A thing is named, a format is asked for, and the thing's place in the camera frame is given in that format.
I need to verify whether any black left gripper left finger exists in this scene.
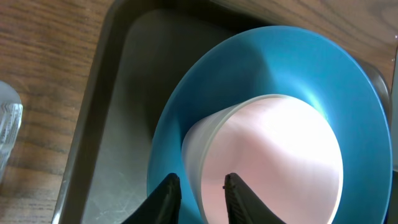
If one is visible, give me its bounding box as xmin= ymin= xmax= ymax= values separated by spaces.
xmin=122 ymin=173 xmax=182 ymax=224

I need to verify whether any dark blue plate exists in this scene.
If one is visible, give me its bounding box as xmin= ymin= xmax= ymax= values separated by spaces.
xmin=147 ymin=26 xmax=392 ymax=223

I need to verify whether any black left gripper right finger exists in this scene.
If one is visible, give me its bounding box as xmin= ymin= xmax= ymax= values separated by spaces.
xmin=223 ymin=173 xmax=284 ymax=224

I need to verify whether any clear plastic bin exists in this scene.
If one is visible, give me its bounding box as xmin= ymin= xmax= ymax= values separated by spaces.
xmin=1 ymin=81 xmax=23 ymax=179

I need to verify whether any grey dishwasher rack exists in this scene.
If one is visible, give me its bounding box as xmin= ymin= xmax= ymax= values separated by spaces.
xmin=391 ymin=54 xmax=397 ymax=172

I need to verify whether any pink cup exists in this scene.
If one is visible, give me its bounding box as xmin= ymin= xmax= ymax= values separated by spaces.
xmin=182 ymin=95 xmax=343 ymax=223

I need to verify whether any brown serving tray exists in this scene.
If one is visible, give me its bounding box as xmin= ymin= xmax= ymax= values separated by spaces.
xmin=52 ymin=1 xmax=397 ymax=223

